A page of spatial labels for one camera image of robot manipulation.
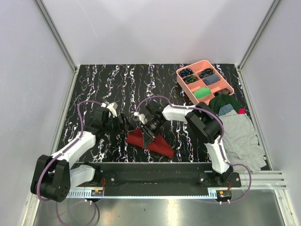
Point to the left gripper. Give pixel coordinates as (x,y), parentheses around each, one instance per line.
(128,126)

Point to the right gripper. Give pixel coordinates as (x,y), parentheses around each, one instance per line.
(147,133)

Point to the red cloth napkin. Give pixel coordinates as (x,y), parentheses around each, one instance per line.
(159,145)

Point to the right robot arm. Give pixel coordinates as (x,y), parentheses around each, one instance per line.
(203,122)

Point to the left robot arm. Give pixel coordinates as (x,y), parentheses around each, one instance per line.
(54,175)

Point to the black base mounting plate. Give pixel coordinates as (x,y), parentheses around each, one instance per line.
(157,181)

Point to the green rolled cloth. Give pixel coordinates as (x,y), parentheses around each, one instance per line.
(202,92)

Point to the pink compartment tray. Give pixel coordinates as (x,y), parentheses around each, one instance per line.
(201,82)

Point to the dark green cloth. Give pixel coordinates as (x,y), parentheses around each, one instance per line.
(220,100)

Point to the blue rolled cloth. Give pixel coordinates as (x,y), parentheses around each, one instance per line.
(211,79)

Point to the grey cloth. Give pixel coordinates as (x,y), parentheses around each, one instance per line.
(241,143)

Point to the magenta cloth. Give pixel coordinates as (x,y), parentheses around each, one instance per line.
(241,111)

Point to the left aluminium frame post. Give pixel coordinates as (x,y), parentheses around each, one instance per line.
(52,28)

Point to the aluminium frame post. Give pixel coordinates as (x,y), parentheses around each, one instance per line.
(52,28)
(264,24)

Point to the right aluminium frame post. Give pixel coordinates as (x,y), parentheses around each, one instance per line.
(264,24)

